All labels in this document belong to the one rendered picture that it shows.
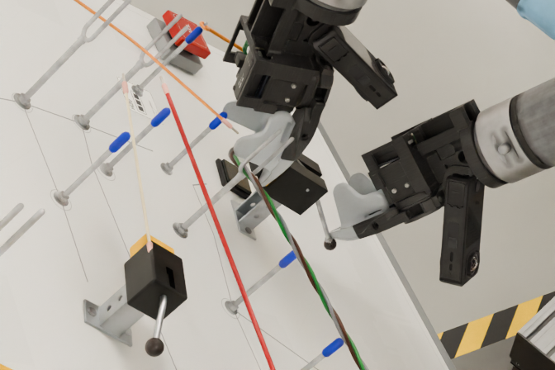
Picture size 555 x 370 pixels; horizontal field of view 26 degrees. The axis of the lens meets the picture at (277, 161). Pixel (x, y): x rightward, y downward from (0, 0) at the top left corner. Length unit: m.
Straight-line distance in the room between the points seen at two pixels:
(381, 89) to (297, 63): 0.09
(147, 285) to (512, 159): 0.40
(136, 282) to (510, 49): 2.10
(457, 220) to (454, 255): 0.04
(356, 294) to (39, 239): 0.48
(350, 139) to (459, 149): 1.53
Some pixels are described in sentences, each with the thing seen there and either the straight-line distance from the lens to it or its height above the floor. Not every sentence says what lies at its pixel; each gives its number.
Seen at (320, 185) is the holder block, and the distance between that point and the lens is 1.18.
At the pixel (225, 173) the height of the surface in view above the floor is 1.10.
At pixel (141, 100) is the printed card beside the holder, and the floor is 1.16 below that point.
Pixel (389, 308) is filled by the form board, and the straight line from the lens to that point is 1.37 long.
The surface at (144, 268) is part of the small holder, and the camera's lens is 0.90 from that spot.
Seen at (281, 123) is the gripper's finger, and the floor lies 1.24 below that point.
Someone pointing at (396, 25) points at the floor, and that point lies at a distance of 2.92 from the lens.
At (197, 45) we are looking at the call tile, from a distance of 1.36.
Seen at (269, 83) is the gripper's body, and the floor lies 1.29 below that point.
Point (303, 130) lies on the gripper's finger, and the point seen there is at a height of 1.25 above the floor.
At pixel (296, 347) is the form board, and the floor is 1.10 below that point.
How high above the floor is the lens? 2.10
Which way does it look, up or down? 53 degrees down
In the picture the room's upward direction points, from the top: straight up
